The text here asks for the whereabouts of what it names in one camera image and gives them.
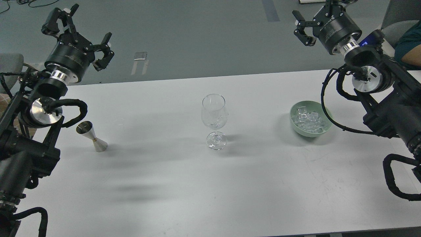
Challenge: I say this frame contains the clear wine glass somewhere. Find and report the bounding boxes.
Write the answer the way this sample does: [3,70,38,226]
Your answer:
[201,93,229,150]

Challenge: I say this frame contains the black floor cables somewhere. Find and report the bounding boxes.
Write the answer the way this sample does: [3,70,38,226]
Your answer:
[0,0,60,14]

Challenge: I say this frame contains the green bowl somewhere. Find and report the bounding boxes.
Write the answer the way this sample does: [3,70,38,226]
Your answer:
[289,100,333,138]

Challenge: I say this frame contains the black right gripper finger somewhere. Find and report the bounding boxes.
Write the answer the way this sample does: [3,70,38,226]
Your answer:
[324,0,357,12]
[293,10,318,46]

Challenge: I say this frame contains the pile of ice cubes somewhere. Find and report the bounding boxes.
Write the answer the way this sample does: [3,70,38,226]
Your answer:
[291,106,328,134]

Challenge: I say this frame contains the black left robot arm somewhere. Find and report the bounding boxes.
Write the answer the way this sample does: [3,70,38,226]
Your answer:
[0,4,114,237]

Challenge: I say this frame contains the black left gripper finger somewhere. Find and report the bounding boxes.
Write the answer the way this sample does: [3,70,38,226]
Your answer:
[87,32,115,71]
[41,4,86,46]

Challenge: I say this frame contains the grey office chair right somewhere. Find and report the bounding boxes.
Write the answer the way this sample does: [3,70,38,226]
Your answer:
[380,0,421,49]

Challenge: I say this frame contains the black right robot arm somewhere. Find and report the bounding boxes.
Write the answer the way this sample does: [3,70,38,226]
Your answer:
[292,0,421,201]

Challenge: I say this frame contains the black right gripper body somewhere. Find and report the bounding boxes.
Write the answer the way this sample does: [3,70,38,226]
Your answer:
[312,7,362,55]

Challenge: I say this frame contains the beige checkered cushion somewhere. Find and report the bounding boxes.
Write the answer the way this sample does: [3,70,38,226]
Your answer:
[0,93,11,115]

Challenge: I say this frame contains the steel double jigger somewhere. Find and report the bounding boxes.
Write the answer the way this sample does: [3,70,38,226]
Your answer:
[76,120,108,152]

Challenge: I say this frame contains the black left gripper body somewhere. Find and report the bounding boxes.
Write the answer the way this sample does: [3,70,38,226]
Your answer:
[44,42,95,83]

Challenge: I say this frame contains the person in teal sweater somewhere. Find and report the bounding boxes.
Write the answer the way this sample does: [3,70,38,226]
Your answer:
[394,21,421,70]

